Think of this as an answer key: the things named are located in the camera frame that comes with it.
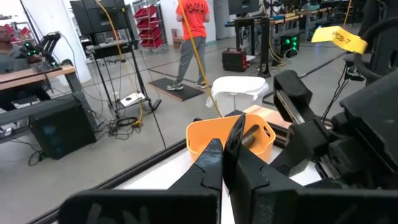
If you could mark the wooden top desk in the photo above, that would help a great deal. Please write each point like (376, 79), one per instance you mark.
(31, 76)

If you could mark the black workbench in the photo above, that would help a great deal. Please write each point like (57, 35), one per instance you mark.
(245, 23)

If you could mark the black red tool case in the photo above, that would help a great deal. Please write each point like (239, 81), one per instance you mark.
(234, 60)

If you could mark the person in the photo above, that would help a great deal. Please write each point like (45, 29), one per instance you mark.
(192, 18)
(12, 59)

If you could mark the black metal spoon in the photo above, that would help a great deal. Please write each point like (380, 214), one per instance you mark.
(236, 137)

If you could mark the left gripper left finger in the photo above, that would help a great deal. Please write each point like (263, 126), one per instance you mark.
(205, 174)

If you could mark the dark grey office chair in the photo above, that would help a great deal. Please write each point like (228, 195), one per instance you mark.
(382, 46)

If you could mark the black hazard striped mat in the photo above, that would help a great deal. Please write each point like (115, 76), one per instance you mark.
(183, 90)

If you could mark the brown cardboard box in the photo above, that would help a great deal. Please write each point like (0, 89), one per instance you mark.
(177, 39)

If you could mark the black monitor on stand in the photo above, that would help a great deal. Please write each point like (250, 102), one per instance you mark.
(93, 15)

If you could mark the black computer green lights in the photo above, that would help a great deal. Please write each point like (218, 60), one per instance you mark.
(289, 46)

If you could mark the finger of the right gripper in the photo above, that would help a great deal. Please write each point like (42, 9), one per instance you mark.
(304, 146)

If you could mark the yellow gripper tag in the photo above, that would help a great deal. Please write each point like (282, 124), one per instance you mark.
(339, 39)

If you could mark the white lidded trash can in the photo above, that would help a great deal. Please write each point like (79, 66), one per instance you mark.
(236, 90)

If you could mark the red bin storage rack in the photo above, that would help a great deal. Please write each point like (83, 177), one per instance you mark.
(149, 28)

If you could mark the orange plastic bin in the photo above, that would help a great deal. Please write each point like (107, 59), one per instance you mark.
(211, 133)

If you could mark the black computer tower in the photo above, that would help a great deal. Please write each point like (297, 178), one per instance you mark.
(62, 130)

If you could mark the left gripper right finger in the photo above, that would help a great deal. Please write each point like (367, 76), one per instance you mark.
(255, 193)

